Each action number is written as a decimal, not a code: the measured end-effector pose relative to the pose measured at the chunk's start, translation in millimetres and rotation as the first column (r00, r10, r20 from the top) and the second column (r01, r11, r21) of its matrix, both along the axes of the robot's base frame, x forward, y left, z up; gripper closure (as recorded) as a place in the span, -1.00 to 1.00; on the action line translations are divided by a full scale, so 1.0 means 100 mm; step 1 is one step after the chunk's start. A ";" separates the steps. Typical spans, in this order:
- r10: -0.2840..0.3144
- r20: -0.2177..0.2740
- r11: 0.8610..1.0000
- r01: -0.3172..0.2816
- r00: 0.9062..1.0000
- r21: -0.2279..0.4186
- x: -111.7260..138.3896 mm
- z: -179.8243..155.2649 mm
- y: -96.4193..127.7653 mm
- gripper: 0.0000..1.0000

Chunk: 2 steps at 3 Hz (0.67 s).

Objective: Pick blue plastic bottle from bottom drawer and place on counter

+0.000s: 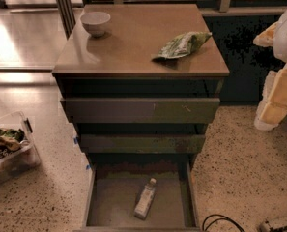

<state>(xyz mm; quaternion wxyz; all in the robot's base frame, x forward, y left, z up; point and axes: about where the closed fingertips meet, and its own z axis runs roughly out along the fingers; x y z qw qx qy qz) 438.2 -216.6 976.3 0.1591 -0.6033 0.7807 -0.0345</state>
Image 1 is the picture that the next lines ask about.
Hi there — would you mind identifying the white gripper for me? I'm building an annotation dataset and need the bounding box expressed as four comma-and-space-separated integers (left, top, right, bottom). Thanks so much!
253, 22, 287, 131

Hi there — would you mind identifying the clear plastic bottle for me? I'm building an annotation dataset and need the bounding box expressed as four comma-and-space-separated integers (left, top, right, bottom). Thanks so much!
134, 178, 157, 219

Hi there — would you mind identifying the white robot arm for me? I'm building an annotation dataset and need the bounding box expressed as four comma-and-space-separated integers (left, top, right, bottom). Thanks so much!
253, 10, 287, 131

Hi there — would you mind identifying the upper drawer front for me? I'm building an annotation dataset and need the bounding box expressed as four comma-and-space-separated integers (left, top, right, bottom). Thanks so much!
61, 98, 220, 124

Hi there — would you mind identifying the brown drawer cabinet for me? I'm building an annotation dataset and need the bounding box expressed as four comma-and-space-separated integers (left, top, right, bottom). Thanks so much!
52, 5, 229, 228

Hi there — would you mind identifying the middle drawer front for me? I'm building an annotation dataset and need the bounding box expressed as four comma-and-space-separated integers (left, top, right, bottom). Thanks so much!
80, 134, 205, 154

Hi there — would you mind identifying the open bottom drawer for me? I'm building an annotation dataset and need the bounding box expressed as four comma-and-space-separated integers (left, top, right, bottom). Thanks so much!
82, 161, 200, 232

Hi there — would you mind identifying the green chip bag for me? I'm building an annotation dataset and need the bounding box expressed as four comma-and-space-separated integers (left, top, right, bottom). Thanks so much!
152, 31, 212, 61

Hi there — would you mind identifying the white power strip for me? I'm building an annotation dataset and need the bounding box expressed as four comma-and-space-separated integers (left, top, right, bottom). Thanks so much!
259, 216, 287, 232

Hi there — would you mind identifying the white ceramic bowl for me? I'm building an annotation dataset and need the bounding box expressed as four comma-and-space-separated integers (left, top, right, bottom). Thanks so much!
80, 12, 111, 37

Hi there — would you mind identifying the green snack bag in bin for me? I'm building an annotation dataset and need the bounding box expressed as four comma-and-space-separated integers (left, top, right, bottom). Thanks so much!
0, 128, 25, 142

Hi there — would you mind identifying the clear plastic storage bin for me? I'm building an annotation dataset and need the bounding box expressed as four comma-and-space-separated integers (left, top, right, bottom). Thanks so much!
0, 111, 41, 184

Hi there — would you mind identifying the black cable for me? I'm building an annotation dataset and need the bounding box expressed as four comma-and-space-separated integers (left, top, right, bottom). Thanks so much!
202, 214, 246, 232

